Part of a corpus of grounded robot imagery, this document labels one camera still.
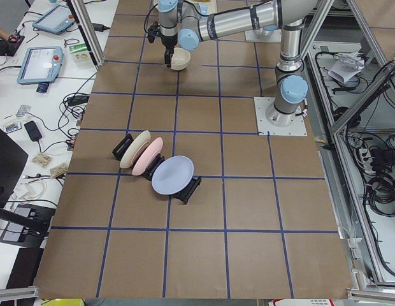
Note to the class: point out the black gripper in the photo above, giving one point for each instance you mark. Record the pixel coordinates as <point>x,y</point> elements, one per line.
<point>169,41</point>

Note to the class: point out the white ceramic bowl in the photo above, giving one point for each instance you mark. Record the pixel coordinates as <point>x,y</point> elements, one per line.
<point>180,59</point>

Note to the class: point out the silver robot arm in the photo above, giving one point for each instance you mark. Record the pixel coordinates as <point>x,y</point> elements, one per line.
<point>187,24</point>

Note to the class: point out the green white box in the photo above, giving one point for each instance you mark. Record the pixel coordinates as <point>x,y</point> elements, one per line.
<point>79,52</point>

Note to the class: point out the cream plate in rack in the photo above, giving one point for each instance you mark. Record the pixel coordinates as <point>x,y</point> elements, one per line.
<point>135,149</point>

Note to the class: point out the pink plate in rack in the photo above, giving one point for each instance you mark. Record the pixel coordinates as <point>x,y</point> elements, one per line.
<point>147,157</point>

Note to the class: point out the black plate rack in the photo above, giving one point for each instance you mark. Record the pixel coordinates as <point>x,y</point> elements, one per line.
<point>183,195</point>

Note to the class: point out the far teach pendant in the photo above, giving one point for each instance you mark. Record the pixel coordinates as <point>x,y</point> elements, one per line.
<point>55,21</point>

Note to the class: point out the teach pendant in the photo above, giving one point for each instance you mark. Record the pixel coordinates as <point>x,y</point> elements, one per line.
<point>40,65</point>
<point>55,21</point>

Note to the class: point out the blue plate in rack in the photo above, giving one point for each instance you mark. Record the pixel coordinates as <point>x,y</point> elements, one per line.
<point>172,175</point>

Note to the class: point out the near teach pendant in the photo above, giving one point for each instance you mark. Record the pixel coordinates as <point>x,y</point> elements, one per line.
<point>40,65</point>

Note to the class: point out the black power adapter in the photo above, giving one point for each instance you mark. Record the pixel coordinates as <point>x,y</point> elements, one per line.
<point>33,131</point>

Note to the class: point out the aluminium frame post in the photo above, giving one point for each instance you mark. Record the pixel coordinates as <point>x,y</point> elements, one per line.
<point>83,21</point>

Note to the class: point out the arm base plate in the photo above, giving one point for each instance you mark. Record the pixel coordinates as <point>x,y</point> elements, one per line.
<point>272,123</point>
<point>263,36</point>

